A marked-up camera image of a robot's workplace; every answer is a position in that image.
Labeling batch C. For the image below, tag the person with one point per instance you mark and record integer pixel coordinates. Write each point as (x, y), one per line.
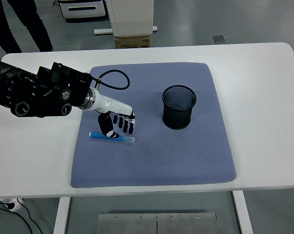
(27, 24)

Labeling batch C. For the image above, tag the cardboard box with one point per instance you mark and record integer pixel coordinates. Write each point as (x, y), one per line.
(132, 42)

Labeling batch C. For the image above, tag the blue-grey textured mat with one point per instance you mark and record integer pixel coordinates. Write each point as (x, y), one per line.
(149, 158)

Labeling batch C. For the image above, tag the white pedestal cabinet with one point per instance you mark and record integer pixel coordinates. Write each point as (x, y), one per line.
(131, 17)

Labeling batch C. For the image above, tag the black mesh pen holder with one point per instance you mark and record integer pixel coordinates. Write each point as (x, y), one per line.
(177, 117)

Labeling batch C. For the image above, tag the white appliance with black slot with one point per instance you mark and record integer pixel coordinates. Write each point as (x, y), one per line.
(82, 13)

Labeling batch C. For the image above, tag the white power strip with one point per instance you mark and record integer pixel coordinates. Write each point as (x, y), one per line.
(13, 204)

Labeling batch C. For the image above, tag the grey metal plate with screws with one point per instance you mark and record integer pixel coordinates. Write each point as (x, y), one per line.
(156, 224)

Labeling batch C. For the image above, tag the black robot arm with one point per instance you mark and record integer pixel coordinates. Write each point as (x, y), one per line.
(34, 92)

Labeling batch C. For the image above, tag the blue marker pen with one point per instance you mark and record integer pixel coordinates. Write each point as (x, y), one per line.
(126, 139)

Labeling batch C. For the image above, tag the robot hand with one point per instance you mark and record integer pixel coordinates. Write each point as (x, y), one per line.
(112, 106)

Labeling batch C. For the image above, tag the small grey floor plate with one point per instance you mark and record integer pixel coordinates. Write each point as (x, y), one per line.
(219, 38)

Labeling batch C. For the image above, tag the white pedestal base bar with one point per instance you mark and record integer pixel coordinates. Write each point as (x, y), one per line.
(101, 31)

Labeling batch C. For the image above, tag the white table leg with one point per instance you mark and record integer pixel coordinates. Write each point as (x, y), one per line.
(243, 214)
(61, 217)

